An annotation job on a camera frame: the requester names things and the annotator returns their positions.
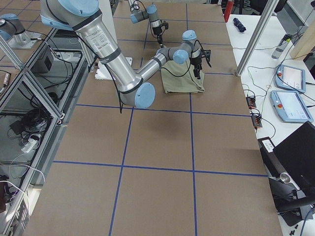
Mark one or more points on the green long-sleeve shirt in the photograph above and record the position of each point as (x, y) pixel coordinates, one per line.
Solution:
(177, 79)

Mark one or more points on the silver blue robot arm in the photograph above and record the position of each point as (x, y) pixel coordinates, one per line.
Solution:
(139, 13)
(85, 18)

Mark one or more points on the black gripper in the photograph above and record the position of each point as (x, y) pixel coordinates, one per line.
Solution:
(196, 62)
(156, 31)

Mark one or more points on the clear water bottle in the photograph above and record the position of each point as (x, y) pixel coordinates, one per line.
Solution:
(281, 46)

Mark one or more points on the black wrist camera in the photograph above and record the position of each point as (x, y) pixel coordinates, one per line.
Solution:
(206, 54)
(165, 25)

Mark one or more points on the blue teach pendant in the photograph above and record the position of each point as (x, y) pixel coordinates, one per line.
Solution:
(291, 78)
(290, 107)

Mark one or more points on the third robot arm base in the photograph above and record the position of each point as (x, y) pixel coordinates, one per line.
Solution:
(13, 31)

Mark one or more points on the red cylinder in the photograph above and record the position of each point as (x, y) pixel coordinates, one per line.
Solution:
(228, 9)

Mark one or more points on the near blue teach pendant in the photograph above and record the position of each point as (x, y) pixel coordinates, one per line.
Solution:
(290, 107)

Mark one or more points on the black laptop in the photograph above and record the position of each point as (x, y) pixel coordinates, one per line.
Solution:
(291, 170)

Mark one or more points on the far blue teach pendant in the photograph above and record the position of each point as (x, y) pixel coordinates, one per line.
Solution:
(291, 78)

